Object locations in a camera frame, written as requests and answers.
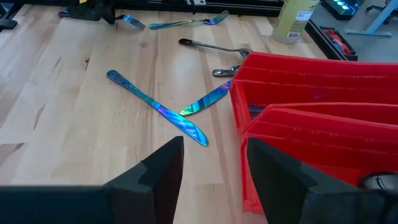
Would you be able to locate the red and black toolbox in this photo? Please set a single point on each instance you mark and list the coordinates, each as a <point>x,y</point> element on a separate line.
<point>337,40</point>

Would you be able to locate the iridescent table knife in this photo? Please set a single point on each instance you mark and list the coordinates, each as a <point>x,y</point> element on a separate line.
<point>174,119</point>
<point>202,101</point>

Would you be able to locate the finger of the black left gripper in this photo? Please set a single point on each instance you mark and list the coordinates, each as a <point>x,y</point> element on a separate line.
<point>109,12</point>
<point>85,12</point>

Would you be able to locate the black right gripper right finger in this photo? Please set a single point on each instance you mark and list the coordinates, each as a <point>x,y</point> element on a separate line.
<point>311,205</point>

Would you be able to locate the spray bottle with black trigger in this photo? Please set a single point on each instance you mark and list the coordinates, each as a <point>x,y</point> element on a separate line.
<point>292,21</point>

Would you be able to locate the black device with lights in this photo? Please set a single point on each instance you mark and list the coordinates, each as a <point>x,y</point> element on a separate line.
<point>342,6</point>

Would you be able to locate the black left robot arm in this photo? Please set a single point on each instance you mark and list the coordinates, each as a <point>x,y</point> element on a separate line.
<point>7,24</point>

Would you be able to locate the grey metal desk leg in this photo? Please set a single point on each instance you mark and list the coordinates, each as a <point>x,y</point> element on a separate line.
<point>377,21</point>

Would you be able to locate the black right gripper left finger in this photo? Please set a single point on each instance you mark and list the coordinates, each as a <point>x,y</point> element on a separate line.
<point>93,205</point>

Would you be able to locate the iridescent fork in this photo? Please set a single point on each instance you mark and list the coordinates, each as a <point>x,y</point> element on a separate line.
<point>168,24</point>
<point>132,21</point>

